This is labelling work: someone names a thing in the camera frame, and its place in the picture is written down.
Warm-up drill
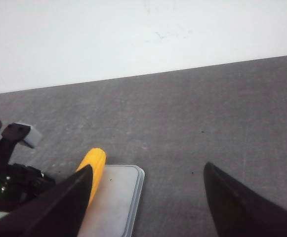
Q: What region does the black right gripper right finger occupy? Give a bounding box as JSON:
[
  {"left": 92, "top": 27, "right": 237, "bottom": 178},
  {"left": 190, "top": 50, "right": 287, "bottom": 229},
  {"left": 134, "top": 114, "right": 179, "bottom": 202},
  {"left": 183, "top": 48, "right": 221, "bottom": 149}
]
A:
[{"left": 203, "top": 162, "right": 287, "bottom": 237}]

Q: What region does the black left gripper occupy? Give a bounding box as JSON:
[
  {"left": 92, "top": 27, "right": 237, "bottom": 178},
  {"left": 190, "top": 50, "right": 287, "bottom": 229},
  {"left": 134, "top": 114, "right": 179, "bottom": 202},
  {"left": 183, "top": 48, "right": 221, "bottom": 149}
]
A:
[{"left": 0, "top": 123, "right": 56, "bottom": 212}]

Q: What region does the silver digital kitchen scale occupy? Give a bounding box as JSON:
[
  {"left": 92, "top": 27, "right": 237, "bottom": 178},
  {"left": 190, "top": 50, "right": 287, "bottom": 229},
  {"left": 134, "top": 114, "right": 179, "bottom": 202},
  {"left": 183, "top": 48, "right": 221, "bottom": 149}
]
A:
[{"left": 78, "top": 164, "right": 145, "bottom": 237}]

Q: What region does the yellow corn cob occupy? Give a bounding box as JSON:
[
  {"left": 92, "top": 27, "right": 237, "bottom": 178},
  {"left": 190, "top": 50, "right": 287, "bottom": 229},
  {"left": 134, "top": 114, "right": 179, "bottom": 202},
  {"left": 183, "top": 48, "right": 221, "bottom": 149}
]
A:
[{"left": 76, "top": 148, "right": 106, "bottom": 207}]

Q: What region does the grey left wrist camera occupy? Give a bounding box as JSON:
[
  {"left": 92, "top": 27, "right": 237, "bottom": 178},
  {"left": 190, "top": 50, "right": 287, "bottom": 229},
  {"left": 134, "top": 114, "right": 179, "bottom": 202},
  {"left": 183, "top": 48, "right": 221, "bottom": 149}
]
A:
[{"left": 20, "top": 123, "right": 42, "bottom": 149}]

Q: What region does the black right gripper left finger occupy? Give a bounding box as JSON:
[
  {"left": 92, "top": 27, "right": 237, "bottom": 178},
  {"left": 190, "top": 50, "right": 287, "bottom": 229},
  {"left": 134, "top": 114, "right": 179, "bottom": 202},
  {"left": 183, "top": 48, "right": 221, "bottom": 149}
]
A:
[{"left": 0, "top": 165, "right": 93, "bottom": 237}]

